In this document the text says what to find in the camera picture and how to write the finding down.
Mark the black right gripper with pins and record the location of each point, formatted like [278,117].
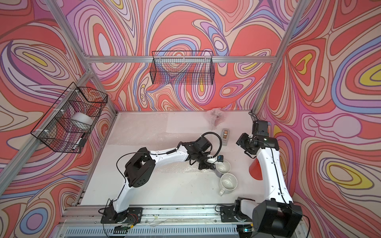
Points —
[241,141]

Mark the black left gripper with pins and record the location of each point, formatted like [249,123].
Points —
[208,166]

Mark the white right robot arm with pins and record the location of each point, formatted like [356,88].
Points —
[277,215]

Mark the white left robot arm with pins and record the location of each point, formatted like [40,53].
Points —
[140,167]

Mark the lilac mug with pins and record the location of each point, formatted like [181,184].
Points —
[221,168]

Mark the red pen cup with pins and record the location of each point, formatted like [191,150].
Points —
[255,170]

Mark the grey tape dispenser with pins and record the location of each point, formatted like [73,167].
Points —
[225,136]

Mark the white mug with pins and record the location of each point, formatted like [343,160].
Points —
[227,184]

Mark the black marker in basket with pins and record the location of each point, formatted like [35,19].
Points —
[81,141]

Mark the white tape roll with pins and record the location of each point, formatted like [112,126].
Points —
[82,121]

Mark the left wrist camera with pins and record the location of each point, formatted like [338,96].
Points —
[217,159]

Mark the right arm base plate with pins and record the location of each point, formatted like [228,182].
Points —
[232,214]

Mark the back wire basket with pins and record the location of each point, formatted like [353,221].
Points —
[178,67]

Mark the wire basket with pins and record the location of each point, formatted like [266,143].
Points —
[178,67]
[59,133]

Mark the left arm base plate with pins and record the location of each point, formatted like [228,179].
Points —
[131,216]

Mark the left wire basket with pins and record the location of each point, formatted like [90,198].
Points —
[59,133]

